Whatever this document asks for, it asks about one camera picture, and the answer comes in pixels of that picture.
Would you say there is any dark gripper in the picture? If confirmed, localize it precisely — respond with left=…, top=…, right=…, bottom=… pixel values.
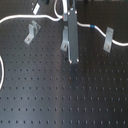
left=67, top=0, right=79, bottom=64

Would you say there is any middle metal cable clip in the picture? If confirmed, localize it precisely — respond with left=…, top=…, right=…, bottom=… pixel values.
left=60, top=26, right=69, bottom=51

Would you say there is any left metal cable clip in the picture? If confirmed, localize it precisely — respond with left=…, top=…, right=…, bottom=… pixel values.
left=24, top=21, right=41, bottom=44

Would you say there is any right metal cable clip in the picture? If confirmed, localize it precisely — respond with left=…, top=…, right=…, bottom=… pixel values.
left=103, top=27, right=114, bottom=53

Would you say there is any metal cable clip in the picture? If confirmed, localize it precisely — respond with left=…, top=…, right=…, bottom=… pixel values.
left=103, top=27, right=114, bottom=53
left=24, top=21, right=41, bottom=44
left=60, top=26, right=69, bottom=51

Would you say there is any white cable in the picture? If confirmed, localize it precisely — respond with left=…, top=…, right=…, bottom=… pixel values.
left=0, top=0, right=128, bottom=90

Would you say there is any top left metal clip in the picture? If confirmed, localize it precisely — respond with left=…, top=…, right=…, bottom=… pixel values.
left=33, top=3, right=40, bottom=15

